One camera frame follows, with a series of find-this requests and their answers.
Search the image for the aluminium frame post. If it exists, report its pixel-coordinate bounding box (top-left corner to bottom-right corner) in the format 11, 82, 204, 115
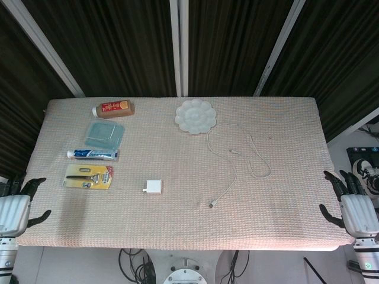
169, 0, 190, 98
253, 0, 306, 97
5, 0, 86, 98

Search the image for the pink woven tablecloth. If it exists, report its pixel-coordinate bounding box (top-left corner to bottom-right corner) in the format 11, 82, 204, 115
16, 96, 355, 252

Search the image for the razor in yellow package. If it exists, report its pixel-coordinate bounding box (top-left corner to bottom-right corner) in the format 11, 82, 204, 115
62, 164, 114, 192

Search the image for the brown bottle red label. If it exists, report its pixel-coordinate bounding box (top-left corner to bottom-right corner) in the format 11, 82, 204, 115
91, 100, 136, 119

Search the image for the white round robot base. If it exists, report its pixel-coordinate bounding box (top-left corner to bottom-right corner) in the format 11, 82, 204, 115
162, 257, 210, 284

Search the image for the white flower-shaped palette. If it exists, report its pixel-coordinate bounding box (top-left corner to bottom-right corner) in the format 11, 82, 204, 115
174, 99, 219, 136

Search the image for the black white sneaker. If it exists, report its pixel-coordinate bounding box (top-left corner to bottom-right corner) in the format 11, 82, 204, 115
354, 158, 379, 196

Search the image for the blue white toothpaste tube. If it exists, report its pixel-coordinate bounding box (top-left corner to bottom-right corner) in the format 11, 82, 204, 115
66, 149, 121, 162

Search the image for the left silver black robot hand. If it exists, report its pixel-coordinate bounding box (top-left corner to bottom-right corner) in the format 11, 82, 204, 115
0, 173, 52, 237

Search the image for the black curtain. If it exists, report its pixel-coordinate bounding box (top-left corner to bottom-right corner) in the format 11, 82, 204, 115
0, 0, 379, 178

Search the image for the teal container clear lid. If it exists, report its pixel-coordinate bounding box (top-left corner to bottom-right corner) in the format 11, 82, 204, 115
85, 121, 126, 149

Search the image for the aluminium frame crossbar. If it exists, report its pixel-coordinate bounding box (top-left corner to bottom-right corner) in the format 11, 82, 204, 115
327, 108, 379, 146

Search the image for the white USB cable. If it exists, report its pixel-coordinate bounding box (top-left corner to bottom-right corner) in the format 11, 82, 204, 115
206, 122, 272, 208

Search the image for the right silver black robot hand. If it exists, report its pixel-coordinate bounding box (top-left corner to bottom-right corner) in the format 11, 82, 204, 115
319, 169, 378, 239

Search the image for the white power adapter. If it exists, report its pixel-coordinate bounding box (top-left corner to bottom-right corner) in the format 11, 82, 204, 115
141, 178, 163, 196

